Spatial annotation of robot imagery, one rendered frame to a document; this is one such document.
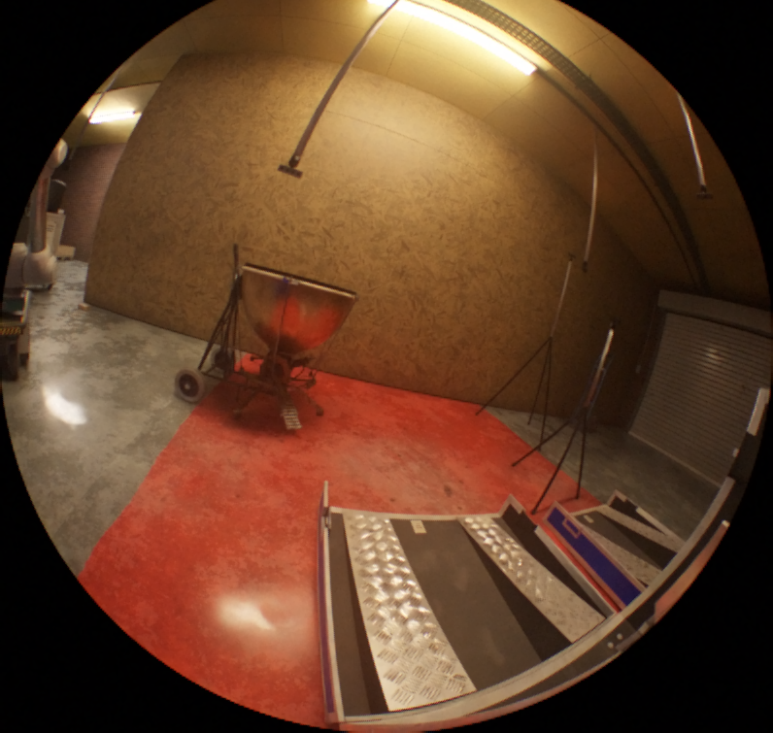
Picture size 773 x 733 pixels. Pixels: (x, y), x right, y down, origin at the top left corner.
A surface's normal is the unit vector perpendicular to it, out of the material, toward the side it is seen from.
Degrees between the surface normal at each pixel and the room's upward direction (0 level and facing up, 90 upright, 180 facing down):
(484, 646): 2
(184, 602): 0
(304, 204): 90
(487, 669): 2
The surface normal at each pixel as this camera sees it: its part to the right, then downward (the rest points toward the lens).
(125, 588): 0.29, -0.94
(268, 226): 0.23, 0.23
